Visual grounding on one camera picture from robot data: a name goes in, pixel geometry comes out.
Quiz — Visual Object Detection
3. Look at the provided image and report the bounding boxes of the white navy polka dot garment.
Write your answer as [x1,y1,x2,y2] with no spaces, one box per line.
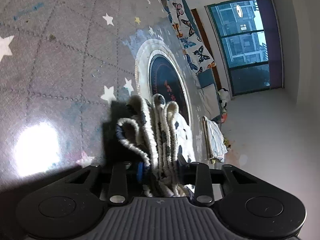
[116,94,195,197]

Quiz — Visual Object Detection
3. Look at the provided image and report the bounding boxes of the folded blue striped blanket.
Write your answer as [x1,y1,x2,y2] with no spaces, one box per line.
[202,116,228,163]

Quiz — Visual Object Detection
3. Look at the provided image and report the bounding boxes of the grey pillow on bench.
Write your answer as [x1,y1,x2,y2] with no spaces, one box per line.
[199,83,221,120]

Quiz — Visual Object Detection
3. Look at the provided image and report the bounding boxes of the stuffed toys on bench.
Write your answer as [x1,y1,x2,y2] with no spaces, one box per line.
[216,87,232,151]

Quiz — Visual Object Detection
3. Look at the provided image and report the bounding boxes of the butterfly print cushion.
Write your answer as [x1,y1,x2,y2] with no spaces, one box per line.
[164,0,215,76]

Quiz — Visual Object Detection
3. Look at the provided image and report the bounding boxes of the green framed window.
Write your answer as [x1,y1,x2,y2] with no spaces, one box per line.
[207,0,283,96]

